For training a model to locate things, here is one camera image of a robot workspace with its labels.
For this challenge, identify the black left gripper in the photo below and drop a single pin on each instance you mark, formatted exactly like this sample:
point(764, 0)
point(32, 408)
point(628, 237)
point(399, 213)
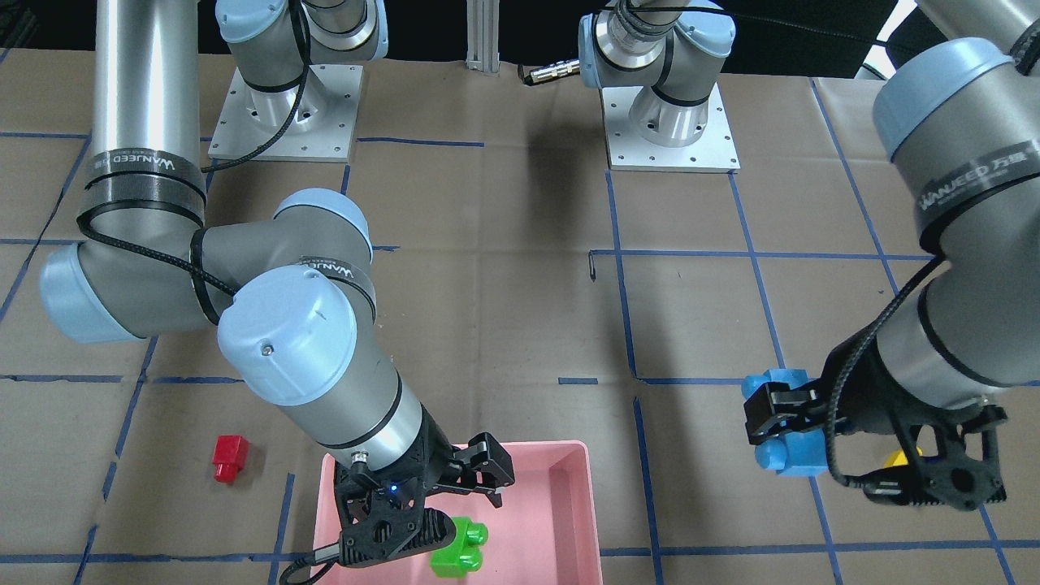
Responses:
point(863, 398)

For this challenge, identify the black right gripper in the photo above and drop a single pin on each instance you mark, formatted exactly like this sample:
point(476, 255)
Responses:
point(436, 460)

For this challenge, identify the blue toy block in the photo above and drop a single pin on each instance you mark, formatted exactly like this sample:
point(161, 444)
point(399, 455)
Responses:
point(784, 414)

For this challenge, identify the green toy block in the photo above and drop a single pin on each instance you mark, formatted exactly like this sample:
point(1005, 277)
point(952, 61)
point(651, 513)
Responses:
point(463, 555)

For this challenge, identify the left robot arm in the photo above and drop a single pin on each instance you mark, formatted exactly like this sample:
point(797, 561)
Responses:
point(959, 120)

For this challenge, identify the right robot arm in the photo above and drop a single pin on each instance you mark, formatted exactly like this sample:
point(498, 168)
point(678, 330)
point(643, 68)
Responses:
point(292, 298)

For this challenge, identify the pink plastic box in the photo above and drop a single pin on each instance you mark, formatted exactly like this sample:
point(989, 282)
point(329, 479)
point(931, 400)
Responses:
point(544, 533)

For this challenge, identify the yellow toy block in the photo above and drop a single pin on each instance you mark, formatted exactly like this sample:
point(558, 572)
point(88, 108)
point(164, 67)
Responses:
point(897, 460)

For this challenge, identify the red toy block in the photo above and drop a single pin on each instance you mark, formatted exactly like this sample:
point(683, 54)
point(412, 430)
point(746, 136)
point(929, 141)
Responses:
point(230, 453)

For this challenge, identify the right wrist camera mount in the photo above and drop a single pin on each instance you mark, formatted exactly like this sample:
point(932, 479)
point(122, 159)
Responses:
point(377, 525)

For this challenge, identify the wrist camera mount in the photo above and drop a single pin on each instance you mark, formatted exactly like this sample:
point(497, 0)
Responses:
point(377, 525)
point(952, 460)

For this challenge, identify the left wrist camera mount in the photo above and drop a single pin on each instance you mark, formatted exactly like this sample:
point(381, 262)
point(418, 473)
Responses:
point(952, 460)

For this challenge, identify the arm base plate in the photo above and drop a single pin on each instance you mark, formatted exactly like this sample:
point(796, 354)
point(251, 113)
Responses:
point(323, 131)
point(645, 133)

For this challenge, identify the metal cable connector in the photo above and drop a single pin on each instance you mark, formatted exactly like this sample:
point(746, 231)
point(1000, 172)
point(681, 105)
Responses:
point(549, 73)

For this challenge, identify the aluminium profile post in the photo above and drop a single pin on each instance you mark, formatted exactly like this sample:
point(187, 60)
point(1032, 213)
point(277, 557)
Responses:
point(482, 36)

